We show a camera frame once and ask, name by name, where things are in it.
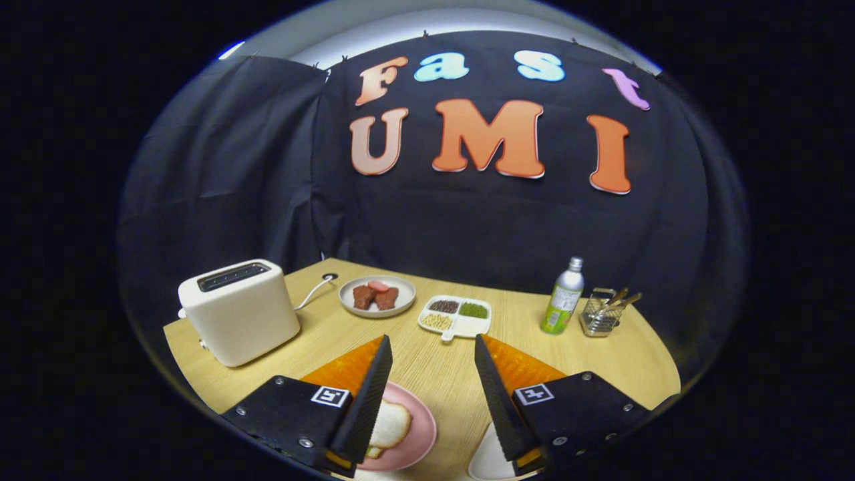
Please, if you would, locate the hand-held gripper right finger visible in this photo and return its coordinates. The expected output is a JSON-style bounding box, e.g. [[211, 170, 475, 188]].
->
[[474, 333, 652, 477]]

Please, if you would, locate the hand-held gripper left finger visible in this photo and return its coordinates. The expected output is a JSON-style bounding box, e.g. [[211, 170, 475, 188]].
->
[[220, 334, 394, 478]]

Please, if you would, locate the toasted bread slice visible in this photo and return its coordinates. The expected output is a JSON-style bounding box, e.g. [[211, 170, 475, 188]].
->
[[365, 401, 413, 460]]

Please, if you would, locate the pink round plate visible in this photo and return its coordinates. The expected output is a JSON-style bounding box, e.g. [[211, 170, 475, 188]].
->
[[354, 381, 438, 472]]

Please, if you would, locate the white square plate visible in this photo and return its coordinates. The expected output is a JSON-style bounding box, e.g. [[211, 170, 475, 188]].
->
[[467, 421, 535, 481]]

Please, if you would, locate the white sectioned dish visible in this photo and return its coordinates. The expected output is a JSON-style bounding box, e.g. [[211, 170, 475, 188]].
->
[[417, 295, 492, 342]]

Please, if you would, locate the round beige meat plate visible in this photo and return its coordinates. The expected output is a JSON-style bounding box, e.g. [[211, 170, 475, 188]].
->
[[339, 275, 417, 319]]

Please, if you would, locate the green label metal bottle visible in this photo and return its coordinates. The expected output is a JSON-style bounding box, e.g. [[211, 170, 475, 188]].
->
[[540, 257, 584, 335]]

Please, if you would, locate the cream white toaster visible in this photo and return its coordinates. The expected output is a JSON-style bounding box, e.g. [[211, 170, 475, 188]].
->
[[177, 259, 302, 368]]

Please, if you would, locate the black backdrop cloth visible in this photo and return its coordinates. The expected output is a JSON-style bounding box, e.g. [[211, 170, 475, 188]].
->
[[117, 30, 749, 381]]

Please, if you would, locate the white toaster power cable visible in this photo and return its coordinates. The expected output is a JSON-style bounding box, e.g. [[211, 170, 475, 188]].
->
[[294, 276, 333, 311]]

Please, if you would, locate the metal wire utensil holder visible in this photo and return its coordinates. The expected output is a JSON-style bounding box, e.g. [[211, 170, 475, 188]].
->
[[578, 288, 625, 337]]

